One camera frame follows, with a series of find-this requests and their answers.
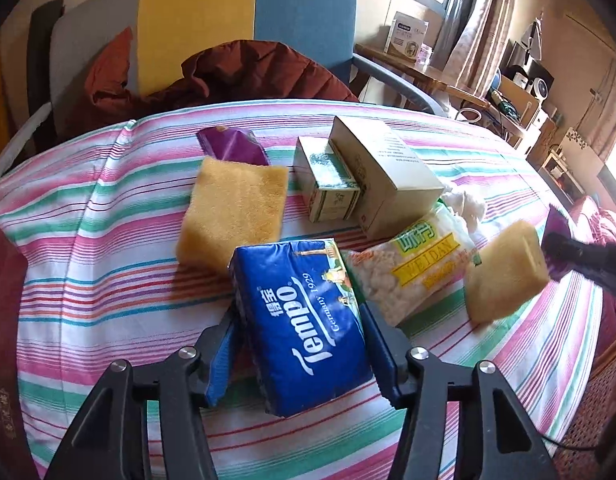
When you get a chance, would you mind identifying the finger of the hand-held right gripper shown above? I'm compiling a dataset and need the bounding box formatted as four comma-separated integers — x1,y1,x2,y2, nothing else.
542,232,616,301

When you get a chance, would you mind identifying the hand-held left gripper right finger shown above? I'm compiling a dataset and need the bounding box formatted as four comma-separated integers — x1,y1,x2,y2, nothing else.
360,302,558,480

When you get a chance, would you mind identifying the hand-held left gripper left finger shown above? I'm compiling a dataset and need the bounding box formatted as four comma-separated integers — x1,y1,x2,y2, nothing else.
45,304,245,480

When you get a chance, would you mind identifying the yellow sponge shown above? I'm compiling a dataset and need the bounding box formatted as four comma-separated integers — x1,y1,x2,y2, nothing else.
462,220,551,323
175,156,290,277

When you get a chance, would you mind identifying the blue tissue pack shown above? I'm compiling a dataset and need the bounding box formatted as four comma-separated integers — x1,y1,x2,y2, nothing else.
228,237,373,418

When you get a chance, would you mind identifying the puffed snack bag yellow label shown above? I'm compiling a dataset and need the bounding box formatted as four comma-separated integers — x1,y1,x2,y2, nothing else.
340,202,483,328

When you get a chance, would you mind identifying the white tissue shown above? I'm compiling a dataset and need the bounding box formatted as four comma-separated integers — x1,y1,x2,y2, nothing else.
440,180,488,233

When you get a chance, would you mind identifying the purple snack packet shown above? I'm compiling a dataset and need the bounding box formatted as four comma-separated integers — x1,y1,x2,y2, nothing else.
195,126,271,167

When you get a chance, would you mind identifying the striped tablecloth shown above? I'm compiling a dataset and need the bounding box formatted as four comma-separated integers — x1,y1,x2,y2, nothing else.
0,99,606,480

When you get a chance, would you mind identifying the large beige cardboard box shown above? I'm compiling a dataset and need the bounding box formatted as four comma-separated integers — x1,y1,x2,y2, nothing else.
329,114,445,241

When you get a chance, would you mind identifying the black and white speaker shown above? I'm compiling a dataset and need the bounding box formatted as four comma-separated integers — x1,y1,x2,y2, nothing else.
525,62,555,101

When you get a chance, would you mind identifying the small green and white box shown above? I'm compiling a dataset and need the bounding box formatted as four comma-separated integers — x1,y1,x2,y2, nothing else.
293,136,363,224

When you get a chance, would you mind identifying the wooden side table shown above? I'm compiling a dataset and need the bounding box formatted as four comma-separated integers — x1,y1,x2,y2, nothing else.
355,42,488,111

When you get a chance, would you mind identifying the beige curtain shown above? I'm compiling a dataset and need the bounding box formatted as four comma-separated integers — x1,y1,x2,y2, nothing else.
433,0,521,101

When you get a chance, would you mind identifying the white printed box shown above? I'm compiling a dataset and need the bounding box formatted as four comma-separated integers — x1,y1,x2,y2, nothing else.
385,11,431,63

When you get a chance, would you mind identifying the maroon jacket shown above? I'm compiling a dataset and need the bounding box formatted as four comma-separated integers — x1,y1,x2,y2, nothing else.
83,27,359,111

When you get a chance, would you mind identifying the grey yellow blue armchair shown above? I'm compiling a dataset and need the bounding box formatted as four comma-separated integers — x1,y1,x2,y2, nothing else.
0,0,441,181

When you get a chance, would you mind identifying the black rolled mat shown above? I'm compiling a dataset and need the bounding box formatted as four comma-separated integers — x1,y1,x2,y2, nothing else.
27,0,65,107

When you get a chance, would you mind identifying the black cable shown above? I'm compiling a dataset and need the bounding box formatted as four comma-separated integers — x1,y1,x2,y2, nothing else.
540,432,601,453

